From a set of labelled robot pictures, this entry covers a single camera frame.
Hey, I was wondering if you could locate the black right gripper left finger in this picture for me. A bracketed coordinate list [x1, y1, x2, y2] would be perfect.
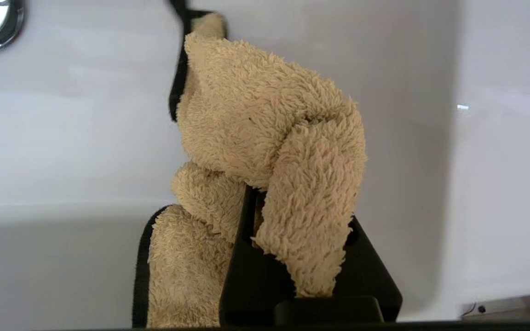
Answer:
[219, 185, 299, 327]

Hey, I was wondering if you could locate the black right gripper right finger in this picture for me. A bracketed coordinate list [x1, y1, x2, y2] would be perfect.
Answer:
[336, 216, 403, 321]

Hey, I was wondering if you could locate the yellow cloth with dark trim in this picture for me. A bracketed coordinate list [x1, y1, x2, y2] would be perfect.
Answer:
[132, 0, 368, 329]

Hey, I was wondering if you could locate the white sink basin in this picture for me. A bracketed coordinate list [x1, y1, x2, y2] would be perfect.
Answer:
[0, 0, 530, 329]

